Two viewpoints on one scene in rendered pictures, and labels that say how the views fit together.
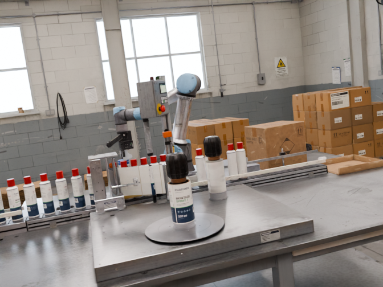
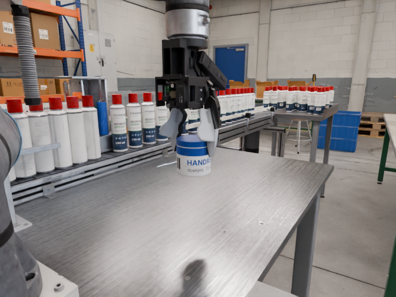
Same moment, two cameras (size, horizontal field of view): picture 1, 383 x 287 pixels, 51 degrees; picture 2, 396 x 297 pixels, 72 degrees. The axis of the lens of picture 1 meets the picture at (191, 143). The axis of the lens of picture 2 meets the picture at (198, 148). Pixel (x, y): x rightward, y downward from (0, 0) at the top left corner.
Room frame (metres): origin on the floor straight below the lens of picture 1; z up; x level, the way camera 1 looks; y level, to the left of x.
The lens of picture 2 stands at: (2.90, 0.09, 1.13)
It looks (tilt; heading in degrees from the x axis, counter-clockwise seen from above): 14 degrees down; 139
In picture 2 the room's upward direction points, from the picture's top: straight up
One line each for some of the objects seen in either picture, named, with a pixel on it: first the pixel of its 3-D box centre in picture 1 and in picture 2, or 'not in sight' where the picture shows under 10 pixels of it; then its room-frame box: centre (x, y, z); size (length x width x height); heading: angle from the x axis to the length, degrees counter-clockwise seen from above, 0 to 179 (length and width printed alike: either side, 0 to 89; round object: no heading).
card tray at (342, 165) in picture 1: (346, 164); not in sight; (2.35, -0.92, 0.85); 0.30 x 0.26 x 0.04; 105
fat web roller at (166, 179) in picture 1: (168, 183); not in sight; (1.89, 0.13, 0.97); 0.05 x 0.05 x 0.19
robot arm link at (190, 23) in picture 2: (121, 127); (188, 28); (2.50, 0.42, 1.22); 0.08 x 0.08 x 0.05
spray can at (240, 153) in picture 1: (241, 160); not in sight; (2.18, -0.27, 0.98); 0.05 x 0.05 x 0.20
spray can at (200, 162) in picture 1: (200, 167); not in sight; (2.13, -0.04, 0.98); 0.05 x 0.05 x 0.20
